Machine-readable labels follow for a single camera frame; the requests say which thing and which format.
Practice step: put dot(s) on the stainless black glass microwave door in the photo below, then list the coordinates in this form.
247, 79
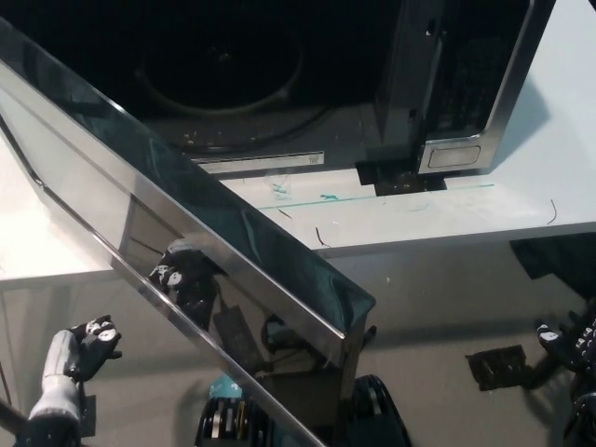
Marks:
93, 186

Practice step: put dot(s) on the silver microwave door release button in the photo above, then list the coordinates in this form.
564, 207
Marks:
454, 156

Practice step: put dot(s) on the glass microwave turntable plate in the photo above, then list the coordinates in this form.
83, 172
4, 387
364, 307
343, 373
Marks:
223, 70

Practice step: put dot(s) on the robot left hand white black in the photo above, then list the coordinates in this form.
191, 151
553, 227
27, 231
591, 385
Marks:
70, 354

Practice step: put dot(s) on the robot right hand white black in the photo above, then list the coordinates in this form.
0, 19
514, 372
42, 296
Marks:
577, 340

